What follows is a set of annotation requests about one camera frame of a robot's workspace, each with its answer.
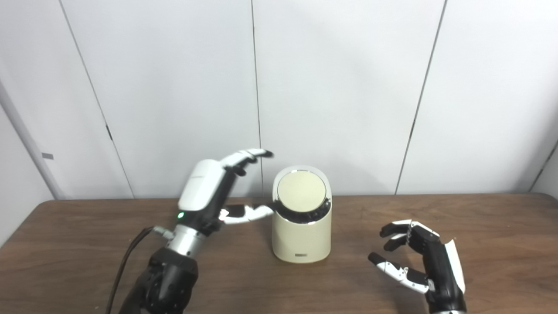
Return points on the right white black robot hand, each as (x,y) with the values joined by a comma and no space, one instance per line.
(442,270)

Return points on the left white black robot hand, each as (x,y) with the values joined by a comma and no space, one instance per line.
(202,187)

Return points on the round cream bin lid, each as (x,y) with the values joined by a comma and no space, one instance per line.
(301,192)

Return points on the cream-colored bin body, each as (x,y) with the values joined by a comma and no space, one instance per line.
(301,240)

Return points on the black wall seam clip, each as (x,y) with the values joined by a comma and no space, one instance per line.
(109,132)

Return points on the small grey wall tag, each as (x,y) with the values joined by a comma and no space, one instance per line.
(47,155)

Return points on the white slanted wall post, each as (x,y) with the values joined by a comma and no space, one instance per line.
(30,148)

